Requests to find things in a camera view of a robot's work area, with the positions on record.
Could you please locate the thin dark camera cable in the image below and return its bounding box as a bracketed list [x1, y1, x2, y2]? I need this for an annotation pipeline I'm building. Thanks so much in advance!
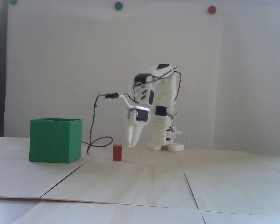
[81, 93, 113, 154]

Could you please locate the light plywood sheet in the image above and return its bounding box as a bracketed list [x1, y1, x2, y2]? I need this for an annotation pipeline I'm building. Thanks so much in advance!
[40, 161, 199, 209]
[0, 156, 87, 200]
[183, 167, 280, 214]
[200, 211, 280, 224]

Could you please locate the white magnetic board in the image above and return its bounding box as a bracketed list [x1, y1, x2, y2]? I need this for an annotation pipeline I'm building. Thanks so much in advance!
[5, 0, 221, 150]

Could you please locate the red white servo wire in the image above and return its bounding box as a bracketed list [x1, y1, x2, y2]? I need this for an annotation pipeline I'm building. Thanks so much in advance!
[133, 67, 182, 117]

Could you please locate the red block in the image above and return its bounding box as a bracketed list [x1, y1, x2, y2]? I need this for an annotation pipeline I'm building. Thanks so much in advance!
[113, 144, 123, 161]

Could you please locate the white power cable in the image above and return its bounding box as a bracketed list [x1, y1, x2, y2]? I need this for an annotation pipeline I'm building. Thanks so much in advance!
[179, 131, 190, 149]

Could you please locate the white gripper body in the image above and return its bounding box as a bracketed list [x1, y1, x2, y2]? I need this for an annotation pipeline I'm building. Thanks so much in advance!
[124, 106, 152, 126]

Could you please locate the green box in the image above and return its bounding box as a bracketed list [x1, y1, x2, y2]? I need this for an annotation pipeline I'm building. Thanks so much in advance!
[29, 118, 83, 164]

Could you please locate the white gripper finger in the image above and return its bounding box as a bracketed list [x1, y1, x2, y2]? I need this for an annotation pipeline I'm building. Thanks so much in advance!
[130, 110, 146, 147]
[126, 122, 134, 147]

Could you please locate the dark window frame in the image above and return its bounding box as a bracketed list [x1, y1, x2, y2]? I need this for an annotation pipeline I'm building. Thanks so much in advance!
[0, 0, 9, 137]

